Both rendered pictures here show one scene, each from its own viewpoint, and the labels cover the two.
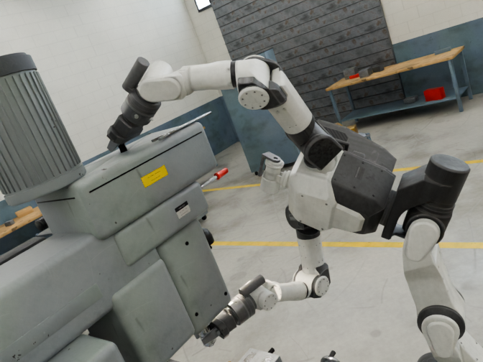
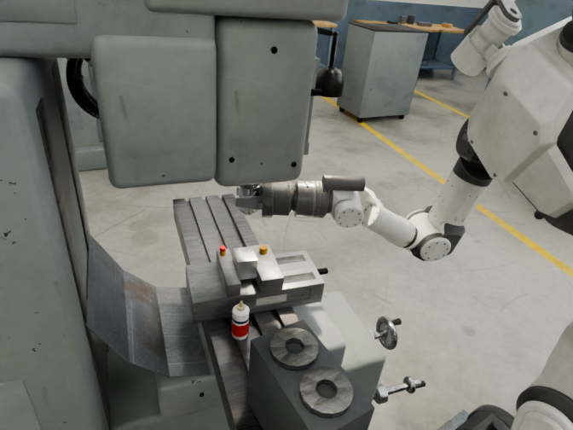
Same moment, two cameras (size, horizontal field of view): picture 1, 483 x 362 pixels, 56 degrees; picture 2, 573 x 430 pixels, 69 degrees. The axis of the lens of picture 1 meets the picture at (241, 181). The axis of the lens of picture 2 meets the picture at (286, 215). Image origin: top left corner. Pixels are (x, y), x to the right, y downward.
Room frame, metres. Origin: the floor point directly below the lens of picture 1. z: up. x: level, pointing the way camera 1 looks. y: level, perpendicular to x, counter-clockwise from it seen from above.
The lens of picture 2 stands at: (0.57, -0.12, 1.72)
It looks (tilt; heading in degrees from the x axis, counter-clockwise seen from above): 32 degrees down; 22
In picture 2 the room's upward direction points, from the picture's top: 6 degrees clockwise
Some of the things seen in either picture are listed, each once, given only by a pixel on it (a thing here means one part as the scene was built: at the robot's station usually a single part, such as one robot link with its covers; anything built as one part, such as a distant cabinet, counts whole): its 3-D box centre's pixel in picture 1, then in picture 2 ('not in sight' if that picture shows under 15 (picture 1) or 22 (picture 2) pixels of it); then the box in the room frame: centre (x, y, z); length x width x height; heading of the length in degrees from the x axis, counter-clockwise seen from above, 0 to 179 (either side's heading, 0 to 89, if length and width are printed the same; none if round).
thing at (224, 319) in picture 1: (228, 318); (287, 199); (1.37, 0.21, 1.23); 0.13 x 0.12 x 0.10; 28
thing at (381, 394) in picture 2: not in sight; (399, 387); (1.61, -0.18, 0.50); 0.22 x 0.06 x 0.06; 136
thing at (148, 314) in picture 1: (132, 312); (154, 97); (1.18, 0.43, 1.47); 0.24 x 0.19 x 0.26; 46
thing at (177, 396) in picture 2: not in sight; (242, 333); (1.32, 0.29, 0.78); 0.50 x 0.35 x 0.12; 136
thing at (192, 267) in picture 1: (177, 274); (251, 95); (1.32, 0.29, 1.47); 0.21 x 0.19 x 0.32; 46
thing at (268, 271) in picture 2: not in sight; (264, 266); (1.37, 0.25, 1.01); 0.15 x 0.06 x 0.04; 44
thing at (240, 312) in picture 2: not in sight; (240, 318); (1.20, 0.23, 0.97); 0.04 x 0.04 x 0.11
